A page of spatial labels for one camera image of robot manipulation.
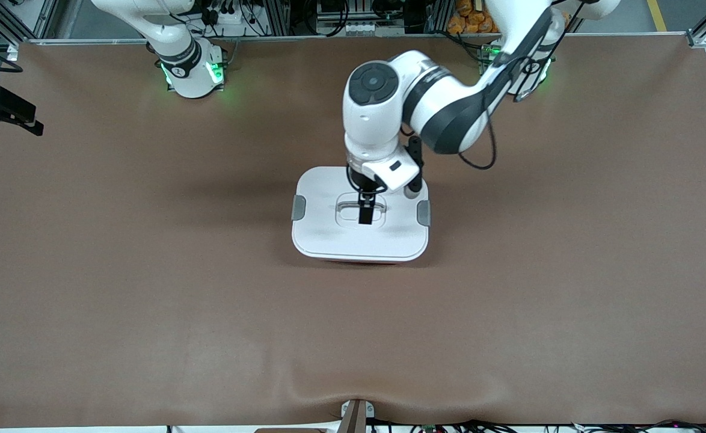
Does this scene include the white box lid grey latches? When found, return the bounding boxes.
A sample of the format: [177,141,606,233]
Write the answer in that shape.
[290,167,432,262]

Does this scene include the pink plastic box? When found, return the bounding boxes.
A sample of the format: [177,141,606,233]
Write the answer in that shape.
[323,257,411,265]

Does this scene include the brown table cover mat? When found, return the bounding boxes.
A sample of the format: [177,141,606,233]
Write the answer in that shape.
[0,33,706,429]

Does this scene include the orange snack pile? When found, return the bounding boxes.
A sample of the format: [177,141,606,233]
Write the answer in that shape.
[447,0,498,34]

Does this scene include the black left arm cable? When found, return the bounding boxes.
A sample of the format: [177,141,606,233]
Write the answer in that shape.
[456,0,588,171]

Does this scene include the aluminium frame rail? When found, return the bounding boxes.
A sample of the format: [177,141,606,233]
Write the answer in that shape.
[13,31,690,46]

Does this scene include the metal table clamp bracket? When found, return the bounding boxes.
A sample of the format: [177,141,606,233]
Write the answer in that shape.
[340,399,375,433]

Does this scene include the black plug cable cluster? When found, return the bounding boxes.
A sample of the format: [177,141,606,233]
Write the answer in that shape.
[200,0,269,37]

